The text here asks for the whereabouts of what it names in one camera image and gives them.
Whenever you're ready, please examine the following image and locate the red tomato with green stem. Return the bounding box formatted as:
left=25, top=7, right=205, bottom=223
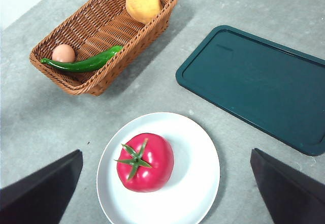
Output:
left=114, top=133, right=175, bottom=193

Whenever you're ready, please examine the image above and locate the brown egg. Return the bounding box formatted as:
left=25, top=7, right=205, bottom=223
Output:
left=52, top=44, right=76, bottom=63

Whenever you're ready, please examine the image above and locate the dark rectangular tray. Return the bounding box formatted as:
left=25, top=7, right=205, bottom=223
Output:
left=175, top=25, right=325, bottom=156

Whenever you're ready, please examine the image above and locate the green chili pepper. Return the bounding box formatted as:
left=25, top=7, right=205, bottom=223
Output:
left=40, top=45, right=124, bottom=74

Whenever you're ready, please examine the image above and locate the brown wicker basket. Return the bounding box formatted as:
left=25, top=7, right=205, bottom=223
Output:
left=29, top=0, right=179, bottom=97

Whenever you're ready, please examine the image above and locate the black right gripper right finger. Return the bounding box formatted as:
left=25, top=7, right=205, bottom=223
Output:
left=250, top=148, right=325, bottom=224

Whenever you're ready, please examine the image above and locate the yellow-orange round fruit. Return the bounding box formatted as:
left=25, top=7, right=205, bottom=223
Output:
left=125, top=0, right=163, bottom=25

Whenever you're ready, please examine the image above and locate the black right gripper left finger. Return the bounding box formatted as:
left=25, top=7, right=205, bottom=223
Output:
left=0, top=149, right=83, bottom=224

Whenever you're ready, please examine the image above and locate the round pale plate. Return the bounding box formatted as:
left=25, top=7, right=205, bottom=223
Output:
left=96, top=112, right=221, bottom=224

